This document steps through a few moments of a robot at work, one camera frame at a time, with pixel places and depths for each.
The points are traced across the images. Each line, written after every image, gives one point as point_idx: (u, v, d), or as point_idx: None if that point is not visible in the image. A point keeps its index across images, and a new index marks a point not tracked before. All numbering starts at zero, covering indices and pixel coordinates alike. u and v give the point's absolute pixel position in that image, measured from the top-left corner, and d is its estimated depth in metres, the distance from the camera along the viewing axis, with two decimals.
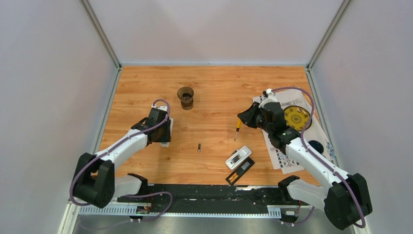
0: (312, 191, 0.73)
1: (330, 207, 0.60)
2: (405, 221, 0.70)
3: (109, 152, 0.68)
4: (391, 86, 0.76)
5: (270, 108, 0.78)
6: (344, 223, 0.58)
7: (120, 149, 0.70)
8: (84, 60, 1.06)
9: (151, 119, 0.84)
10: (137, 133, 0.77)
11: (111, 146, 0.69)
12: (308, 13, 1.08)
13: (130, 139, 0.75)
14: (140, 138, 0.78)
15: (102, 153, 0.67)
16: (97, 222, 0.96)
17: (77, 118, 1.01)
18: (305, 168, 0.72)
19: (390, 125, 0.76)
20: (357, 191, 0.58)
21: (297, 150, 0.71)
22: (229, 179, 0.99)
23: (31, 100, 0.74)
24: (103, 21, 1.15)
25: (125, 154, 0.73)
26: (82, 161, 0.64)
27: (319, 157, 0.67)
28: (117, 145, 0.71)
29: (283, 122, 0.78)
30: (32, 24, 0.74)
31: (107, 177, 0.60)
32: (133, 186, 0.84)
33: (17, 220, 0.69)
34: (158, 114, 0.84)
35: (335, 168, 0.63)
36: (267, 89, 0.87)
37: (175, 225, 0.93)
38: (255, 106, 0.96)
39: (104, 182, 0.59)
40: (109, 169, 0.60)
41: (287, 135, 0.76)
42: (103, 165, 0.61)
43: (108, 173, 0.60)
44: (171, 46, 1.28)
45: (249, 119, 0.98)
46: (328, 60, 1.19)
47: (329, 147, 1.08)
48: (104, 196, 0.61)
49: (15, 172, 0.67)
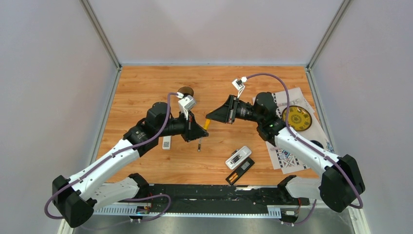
0: (309, 184, 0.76)
1: (326, 193, 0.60)
2: (404, 220, 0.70)
3: (83, 179, 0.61)
4: (391, 86, 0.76)
5: (263, 103, 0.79)
6: (341, 205, 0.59)
7: (96, 175, 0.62)
8: (83, 60, 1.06)
9: (149, 121, 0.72)
10: (122, 150, 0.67)
11: (88, 170, 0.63)
12: (308, 13, 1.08)
13: (113, 157, 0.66)
14: (127, 156, 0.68)
15: (75, 179, 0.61)
16: (97, 222, 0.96)
17: (77, 119, 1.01)
18: (297, 156, 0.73)
19: (390, 125, 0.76)
20: (349, 171, 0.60)
21: (287, 140, 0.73)
22: (229, 179, 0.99)
23: (31, 100, 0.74)
24: (102, 21, 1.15)
25: (108, 174, 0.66)
26: (54, 183, 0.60)
27: (308, 143, 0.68)
28: (93, 169, 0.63)
29: (273, 115, 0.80)
30: (32, 25, 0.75)
31: (75, 210, 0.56)
32: (128, 193, 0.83)
33: (18, 220, 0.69)
34: (154, 119, 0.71)
35: (326, 153, 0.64)
36: (242, 79, 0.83)
37: (175, 225, 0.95)
38: (235, 101, 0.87)
39: (74, 212, 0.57)
40: (74, 204, 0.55)
41: (275, 126, 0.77)
42: (70, 197, 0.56)
43: (75, 207, 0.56)
44: (170, 46, 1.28)
45: (231, 114, 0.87)
46: (328, 59, 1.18)
47: (329, 147, 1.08)
48: (79, 219, 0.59)
49: (15, 171, 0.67)
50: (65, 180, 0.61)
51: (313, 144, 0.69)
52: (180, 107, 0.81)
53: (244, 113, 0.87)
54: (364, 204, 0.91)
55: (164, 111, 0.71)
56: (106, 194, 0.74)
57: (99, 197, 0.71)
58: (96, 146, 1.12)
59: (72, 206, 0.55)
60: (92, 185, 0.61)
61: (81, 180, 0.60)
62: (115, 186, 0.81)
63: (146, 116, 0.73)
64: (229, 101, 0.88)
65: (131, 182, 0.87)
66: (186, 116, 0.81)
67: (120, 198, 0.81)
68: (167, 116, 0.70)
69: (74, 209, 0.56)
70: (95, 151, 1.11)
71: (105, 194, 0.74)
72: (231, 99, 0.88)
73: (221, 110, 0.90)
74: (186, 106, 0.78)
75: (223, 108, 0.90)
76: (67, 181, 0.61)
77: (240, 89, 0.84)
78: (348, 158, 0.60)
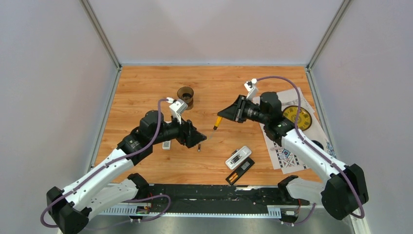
0: (310, 187, 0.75)
1: (328, 199, 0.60)
2: (404, 220, 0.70)
3: (76, 190, 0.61)
4: (391, 85, 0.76)
5: (267, 100, 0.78)
6: (342, 213, 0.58)
7: (89, 185, 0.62)
8: (83, 60, 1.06)
9: (142, 130, 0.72)
10: (116, 161, 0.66)
11: (82, 181, 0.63)
12: (308, 13, 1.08)
13: (107, 168, 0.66)
14: (121, 166, 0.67)
15: (68, 191, 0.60)
16: (98, 222, 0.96)
17: (77, 119, 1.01)
18: (303, 160, 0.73)
19: (389, 125, 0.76)
20: (354, 181, 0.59)
21: (294, 142, 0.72)
22: (229, 179, 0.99)
23: (31, 100, 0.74)
24: (102, 21, 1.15)
25: (103, 184, 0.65)
26: (48, 194, 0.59)
27: (316, 148, 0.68)
28: (86, 180, 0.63)
29: (279, 114, 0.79)
30: (32, 24, 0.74)
31: (69, 221, 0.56)
32: (126, 196, 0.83)
33: (17, 220, 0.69)
34: (147, 127, 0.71)
35: (332, 160, 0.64)
36: (253, 80, 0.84)
37: (175, 225, 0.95)
38: (244, 101, 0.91)
39: (68, 223, 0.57)
40: (68, 215, 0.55)
41: (283, 127, 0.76)
42: (64, 208, 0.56)
43: (69, 218, 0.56)
44: (170, 46, 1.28)
45: (238, 113, 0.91)
46: (328, 59, 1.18)
47: (329, 147, 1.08)
48: (74, 228, 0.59)
49: (15, 171, 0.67)
50: (58, 191, 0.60)
51: (321, 149, 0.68)
52: (172, 111, 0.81)
53: (251, 113, 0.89)
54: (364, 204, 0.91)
55: (156, 120, 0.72)
56: (102, 200, 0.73)
57: (93, 205, 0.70)
58: (96, 146, 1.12)
59: (66, 218, 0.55)
60: (86, 195, 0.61)
61: (74, 191, 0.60)
62: (111, 191, 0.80)
63: (139, 126, 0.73)
64: (237, 100, 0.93)
65: (129, 184, 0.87)
66: (179, 120, 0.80)
67: (118, 202, 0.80)
68: (159, 125, 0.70)
69: (68, 220, 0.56)
70: (94, 152, 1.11)
71: (101, 200, 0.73)
72: (239, 99, 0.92)
73: (231, 109, 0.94)
74: (178, 110, 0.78)
75: (233, 107, 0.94)
76: (61, 192, 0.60)
77: (252, 91, 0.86)
78: (355, 167, 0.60)
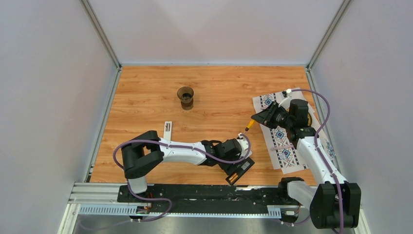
0: (306, 190, 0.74)
1: (314, 204, 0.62)
2: (403, 220, 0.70)
3: (169, 147, 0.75)
4: (391, 84, 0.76)
5: (295, 102, 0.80)
6: (321, 221, 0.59)
7: (178, 151, 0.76)
8: (83, 59, 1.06)
9: (223, 146, 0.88)
10: (200, 151, 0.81)
11: (175, 143, 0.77)
12: (308, 13, 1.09)
13: (192, 150, 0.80)
14: (199, 156, 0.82)
15: (165, 142, 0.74)
16: (98, 222, 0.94)
17: (77, 118, 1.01)
18: (308, 165, 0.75)
19: (388, 124, 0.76)
20: (347, 198, 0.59)
21: (307, 146, 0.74)
22: (229, 179, 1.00)
23: (31, 99, 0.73)
24: (103, 21, 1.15)
25: (178, 157, 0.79)
26: (148, 134, 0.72)
27: (324, 157, 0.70)
28: (178, 146, 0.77)
29: (304, 119, 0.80)
30: (32, 23, 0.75)
31: (147, 165, 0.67)
32: (137, 186, 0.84)
33: (18, 220, 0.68)
34: (230, 151, 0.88)
35: (334, 171, 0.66)
36: (288, 89, 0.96)
37: (175, 225, 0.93)
38: (275, 107, 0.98)
39: (144, 165, 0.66)
40: (156, 160, 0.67)
41: (305, 131, 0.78)
42: (156, 152, 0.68)
43: (152, 163, 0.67)
44: (170, 46, 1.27)
45: (268, 117, 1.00)
46: (328, 59, 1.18)
47: (329, 147, 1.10)
48: (136, 172, 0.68)
49: (14, 170, 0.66)
50: (156, 137, 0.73)
51: (329, 160, 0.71)
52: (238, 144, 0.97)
53: (278, 119, 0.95)
54: (364, 204, 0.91)
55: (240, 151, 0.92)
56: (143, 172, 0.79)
57: None
58: (97, 146, 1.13)
59: (153, 161, 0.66)
60: (170, 155, 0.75)
61: (168, 146, 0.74)
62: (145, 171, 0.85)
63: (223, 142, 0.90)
64: (270, 106, 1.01)
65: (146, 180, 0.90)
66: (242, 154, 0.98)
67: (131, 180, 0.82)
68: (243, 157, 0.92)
69: (149, 164, 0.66)
70: (95, 152, 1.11)
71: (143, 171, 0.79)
72: (272, 105, 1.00)
73: (263, 113, 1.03)
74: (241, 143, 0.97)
75: (264, 112, 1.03)
76: (157, 139, 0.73)
77: (286, 100, 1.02)
78: (354, 186, 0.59)
